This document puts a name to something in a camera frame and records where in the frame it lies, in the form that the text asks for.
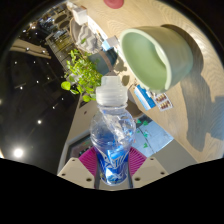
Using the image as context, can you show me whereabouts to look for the grey chevron cushion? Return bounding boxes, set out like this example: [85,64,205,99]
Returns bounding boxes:
[74,23,101,54]

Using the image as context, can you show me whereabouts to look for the green potted plant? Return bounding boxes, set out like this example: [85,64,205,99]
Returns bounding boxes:
[60,48,118,103]

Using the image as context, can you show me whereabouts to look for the white rectangular box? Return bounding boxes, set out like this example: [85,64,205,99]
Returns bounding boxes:
[71,6,88,26]

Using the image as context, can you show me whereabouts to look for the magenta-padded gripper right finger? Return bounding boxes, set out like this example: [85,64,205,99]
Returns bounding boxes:
[127,146,169,190]

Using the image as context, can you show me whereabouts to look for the group of round-backed chairs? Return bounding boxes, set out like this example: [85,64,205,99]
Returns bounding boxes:
[39,6,76,44]

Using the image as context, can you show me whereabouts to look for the blue and white small box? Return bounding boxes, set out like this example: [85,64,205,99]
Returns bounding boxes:
[133,83,157,111]

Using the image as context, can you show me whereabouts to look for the group of ceiling lights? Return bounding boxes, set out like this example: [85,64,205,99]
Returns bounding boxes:
[0,21,59,161]

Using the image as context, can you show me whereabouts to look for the small blue-white carton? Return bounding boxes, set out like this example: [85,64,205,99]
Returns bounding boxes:
[101,35,120,52]

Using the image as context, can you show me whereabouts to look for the clear blue-labelled water bottle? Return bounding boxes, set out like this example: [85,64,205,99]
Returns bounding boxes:
[89,75,137,187]

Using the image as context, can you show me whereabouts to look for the flat round red coaster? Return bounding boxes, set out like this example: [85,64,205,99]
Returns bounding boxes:
[103,0,125,10]

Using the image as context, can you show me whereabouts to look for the pill blister pack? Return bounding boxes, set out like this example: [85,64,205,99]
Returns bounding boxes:
[153,92,174,112]

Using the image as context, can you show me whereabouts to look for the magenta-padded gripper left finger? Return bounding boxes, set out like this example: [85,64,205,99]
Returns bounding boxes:
[57,147,99,190]

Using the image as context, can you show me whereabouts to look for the pale green cup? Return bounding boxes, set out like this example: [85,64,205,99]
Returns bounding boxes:
[118,24,195,94]

